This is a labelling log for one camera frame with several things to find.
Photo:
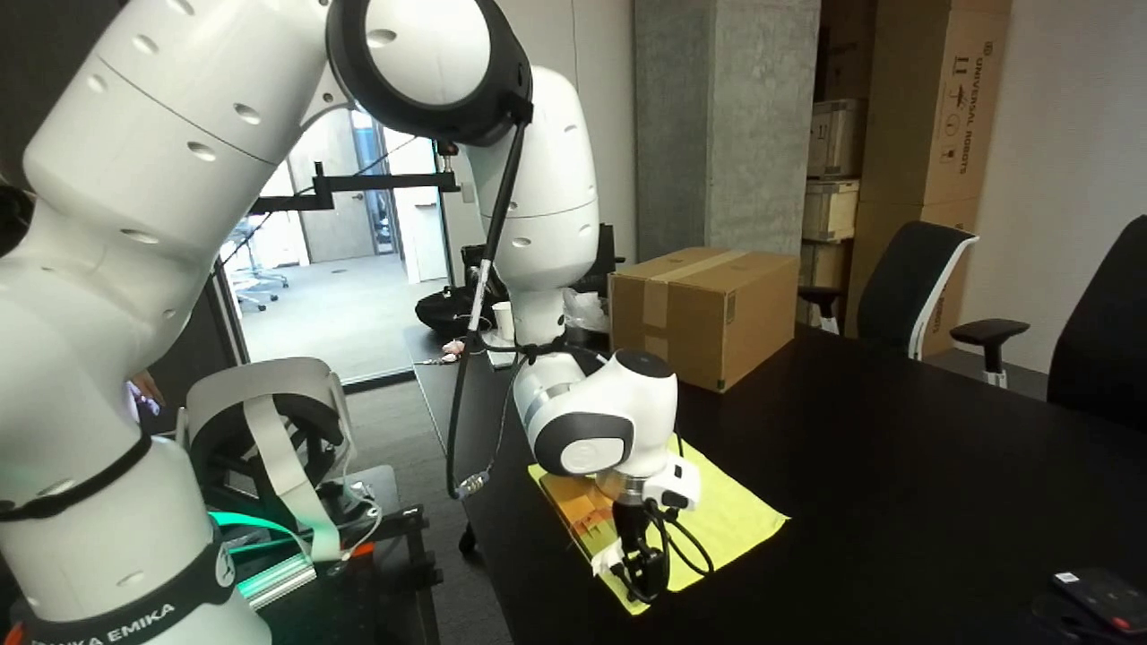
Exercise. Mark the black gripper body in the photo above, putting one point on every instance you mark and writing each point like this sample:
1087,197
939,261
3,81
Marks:
639,528

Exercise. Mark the yellow cloth towel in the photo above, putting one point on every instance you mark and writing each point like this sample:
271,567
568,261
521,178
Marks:
736,514

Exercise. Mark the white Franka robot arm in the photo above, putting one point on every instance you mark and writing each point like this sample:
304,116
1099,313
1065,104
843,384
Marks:
118,297

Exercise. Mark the small stacked cardboard box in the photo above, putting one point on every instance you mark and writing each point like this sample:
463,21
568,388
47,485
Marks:
828,210
825,266
834,138

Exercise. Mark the large black office chair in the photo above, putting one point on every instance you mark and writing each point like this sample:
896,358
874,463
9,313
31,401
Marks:
906,286

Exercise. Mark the teal green device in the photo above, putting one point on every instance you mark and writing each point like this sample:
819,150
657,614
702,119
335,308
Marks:
255,557

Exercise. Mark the tall brown cardboard box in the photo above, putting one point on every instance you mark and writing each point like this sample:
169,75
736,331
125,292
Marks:
965,110

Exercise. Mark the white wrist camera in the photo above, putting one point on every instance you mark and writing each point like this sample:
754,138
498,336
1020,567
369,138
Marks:
676,488

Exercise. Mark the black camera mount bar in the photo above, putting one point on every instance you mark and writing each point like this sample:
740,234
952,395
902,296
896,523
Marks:
358,184

